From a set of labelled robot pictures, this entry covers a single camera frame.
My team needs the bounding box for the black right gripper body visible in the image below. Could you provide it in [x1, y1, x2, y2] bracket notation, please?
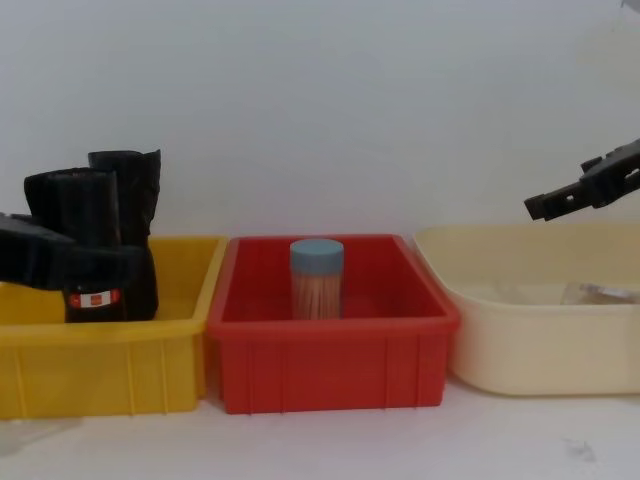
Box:
[578, 138, 640, 210]

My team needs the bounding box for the clear plastic packet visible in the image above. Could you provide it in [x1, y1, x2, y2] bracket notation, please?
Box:
[563, 280, 640, 307]

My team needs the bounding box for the cream plastic basin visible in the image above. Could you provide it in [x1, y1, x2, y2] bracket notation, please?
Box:
[411, 221, 640, 398]

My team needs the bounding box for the toothpick jar with blue lid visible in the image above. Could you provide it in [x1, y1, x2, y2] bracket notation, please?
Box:
[289, 238, 346, 321]

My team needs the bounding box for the red plastic bin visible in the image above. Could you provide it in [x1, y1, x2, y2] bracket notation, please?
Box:
[205, 233, 462, 417]

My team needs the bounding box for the black bag roll, red label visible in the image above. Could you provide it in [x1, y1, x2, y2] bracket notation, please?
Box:
[63, 242, 161, 324]

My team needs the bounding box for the yellow plastic bin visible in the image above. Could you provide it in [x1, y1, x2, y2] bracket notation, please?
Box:
[0, 234, 229, 420]

